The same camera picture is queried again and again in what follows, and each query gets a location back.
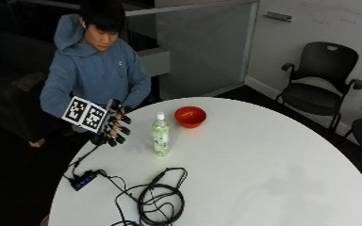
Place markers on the white marker cube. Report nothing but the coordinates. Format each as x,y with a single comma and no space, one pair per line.
85,114

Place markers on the clear green tea bottle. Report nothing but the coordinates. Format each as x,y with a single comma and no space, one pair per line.
161,135

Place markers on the the person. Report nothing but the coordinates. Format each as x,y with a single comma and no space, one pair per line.
93,69

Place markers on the black USB hub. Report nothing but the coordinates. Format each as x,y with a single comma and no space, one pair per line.
83,180

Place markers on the orange bowl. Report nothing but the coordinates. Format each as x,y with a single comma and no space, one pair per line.
190,116

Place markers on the grey cabinet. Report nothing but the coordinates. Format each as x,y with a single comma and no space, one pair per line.
156,61

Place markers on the dark sofa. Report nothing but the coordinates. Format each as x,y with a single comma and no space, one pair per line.
10,88

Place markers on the frosted glass partition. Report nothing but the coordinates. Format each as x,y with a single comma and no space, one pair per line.
202,50

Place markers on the black office chair with armrests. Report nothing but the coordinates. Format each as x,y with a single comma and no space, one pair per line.
314,94

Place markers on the grey whiteboard tray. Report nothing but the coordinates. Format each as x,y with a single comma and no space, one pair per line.
278,16

